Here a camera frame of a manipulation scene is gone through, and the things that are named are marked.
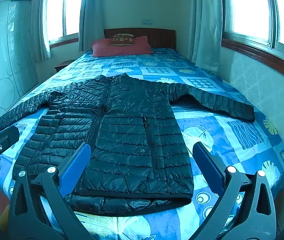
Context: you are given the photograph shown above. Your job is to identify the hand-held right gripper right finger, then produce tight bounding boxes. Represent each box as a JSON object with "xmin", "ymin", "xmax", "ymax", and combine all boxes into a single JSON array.
[{"xmin": 189, "ymin": 142, "xmax": 278, "ymax": 240}]

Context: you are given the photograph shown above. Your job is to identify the red pillow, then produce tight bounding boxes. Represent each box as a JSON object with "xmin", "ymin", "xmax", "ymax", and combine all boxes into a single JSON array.
[{"xmin": 91, "ymin": 35, "xmax": 154, "ymax": 57}]

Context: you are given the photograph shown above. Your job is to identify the thin brown window sill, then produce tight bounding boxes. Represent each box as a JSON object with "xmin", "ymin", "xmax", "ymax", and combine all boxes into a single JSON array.
[{"xmin": 49, "ymin": 37, "xmax": 80, "ymax": 47}]

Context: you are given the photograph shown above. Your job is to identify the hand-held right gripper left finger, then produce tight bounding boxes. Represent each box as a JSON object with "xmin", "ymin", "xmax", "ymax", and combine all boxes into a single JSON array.
[{"xmin": 7, "ymin": 144, "xmax": 95, "ymax": 240}]

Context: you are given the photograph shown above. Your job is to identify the dark wooden nightstand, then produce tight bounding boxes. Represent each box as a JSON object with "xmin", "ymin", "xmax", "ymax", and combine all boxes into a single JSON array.
[{"xmin": 54, "ymin": 60, "xmax": 76, "ymax": 73}]

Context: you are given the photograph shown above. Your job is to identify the blue patterned bed sheet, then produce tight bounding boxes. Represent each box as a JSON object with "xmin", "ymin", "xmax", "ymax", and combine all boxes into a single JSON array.
[{"xmin": 0, "ymin": 47, "xmax": 284, "ymax": 240}]

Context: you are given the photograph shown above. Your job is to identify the small printed brown cushion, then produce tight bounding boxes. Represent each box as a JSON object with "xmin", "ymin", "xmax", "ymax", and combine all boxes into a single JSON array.
[{"xmin": 109, "ymin": 33, "xmax": 135, "ymax": 47}]

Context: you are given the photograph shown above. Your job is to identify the small bright window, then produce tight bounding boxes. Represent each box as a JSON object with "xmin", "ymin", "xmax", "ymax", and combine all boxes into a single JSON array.
[{"xmin": 43, "ymin": 0, "xmax": 85, "ymax": 43}]

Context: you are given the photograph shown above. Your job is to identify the brown wooden headboard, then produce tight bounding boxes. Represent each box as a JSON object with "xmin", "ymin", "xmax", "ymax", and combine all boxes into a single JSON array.
[{"xmin": 104, "ymin": 28, "xmax": 177, "ymax": 49}]

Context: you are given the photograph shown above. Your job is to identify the wide pale curtain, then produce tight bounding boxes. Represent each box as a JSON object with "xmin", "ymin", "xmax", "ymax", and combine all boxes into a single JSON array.
[{"xmin": 187, "ymin": 0, "xmax": 224, "ymax": 72}]

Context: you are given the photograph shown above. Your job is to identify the pale grey curtain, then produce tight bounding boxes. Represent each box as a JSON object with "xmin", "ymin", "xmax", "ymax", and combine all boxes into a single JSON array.
[{"xmin": 78, "ymin": 0, "xmax": 107, "ymax": 53}]

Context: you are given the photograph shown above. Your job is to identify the black quilted puffer jacket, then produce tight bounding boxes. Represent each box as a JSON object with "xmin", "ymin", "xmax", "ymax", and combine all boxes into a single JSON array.
[{"xmin": 0, "ymin": 72, "xmax": 256, "ymax": 217}]

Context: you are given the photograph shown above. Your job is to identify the white patterned wardrobe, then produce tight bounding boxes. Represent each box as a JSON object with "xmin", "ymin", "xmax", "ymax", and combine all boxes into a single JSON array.
[{"xmin": 0, "ymin": 0, "xmax": 45, "ymax": 128}]

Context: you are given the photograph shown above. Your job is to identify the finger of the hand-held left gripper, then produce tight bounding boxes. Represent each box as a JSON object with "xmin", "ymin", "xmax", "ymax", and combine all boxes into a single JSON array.
[{"xmin": 0, "ymin": 125, "xmax": 20, "ymax": 183}]

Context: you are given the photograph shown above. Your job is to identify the narrow pale curtain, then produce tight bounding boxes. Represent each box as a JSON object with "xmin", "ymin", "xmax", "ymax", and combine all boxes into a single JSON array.
[{"xmin": 39, "ymin": 0, "xmax": 51, "ymax": 60}]

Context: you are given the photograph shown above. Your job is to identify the brown wooden window sill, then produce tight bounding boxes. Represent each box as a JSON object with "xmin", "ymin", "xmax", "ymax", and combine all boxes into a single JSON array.
[{"xmin": 221, "ymin": 37, "xmax": 284, "ymax": 88}]

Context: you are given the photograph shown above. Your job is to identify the large bright window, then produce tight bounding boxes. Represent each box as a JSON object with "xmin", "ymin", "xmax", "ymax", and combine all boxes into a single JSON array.
[{"xmin": 221, "ymin": 0, "xmax": 284, "ymax": 53}]

